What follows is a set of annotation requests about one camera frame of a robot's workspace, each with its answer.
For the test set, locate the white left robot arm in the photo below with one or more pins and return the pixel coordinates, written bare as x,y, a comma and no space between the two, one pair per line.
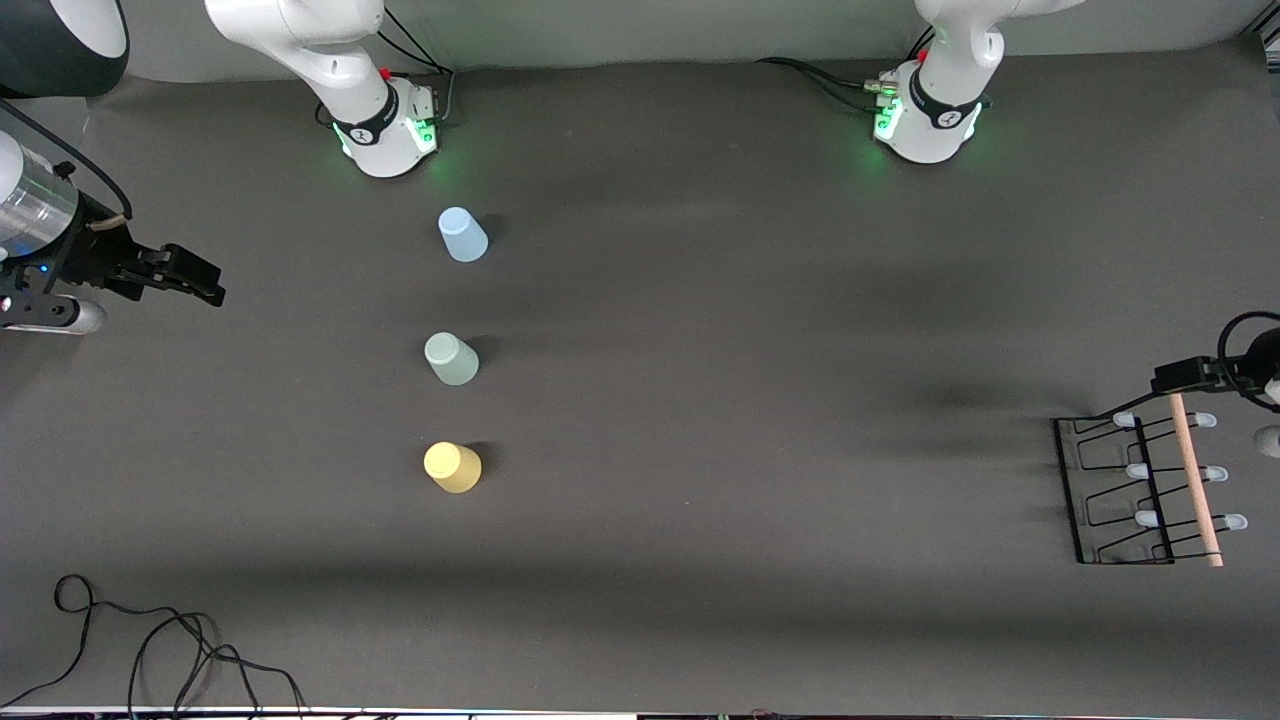
940,110

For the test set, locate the dark grey table mat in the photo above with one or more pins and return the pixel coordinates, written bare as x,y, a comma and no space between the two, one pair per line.
800,300

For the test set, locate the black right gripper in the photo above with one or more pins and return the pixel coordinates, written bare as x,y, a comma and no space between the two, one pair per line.
92,253

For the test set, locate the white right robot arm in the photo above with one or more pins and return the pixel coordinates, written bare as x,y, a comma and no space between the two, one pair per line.
340,50

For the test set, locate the light green plastic cup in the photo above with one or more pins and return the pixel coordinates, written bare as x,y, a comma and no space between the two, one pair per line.
452,361

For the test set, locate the dark metal frame rail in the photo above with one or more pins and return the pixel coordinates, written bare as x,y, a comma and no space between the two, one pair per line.
1270,38

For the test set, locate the light blue plastic cup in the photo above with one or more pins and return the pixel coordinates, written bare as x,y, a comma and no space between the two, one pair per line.
463,238

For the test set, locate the yellow plastic cup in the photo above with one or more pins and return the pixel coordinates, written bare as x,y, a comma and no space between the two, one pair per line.
453,468

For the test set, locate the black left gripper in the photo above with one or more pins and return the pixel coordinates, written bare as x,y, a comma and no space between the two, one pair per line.
1183,376

